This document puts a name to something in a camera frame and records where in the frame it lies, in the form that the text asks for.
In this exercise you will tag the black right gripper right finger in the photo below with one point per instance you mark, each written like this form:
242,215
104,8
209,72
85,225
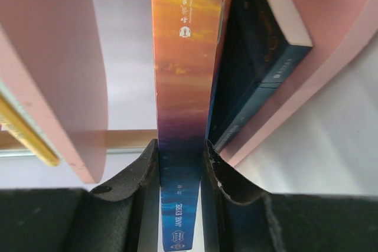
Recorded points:
238,215

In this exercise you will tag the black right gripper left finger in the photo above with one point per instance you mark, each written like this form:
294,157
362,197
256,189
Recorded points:
120,214

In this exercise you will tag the yellow Little Prince book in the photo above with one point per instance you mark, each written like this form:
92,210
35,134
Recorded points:
20,129

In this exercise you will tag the dark blue book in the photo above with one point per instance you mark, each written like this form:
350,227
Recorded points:
265,41

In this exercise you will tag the blue Jane Eyre book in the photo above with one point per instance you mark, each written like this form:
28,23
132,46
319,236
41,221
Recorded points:
188,37

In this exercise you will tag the pink three-tier shelf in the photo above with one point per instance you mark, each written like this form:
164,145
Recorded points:
52,62

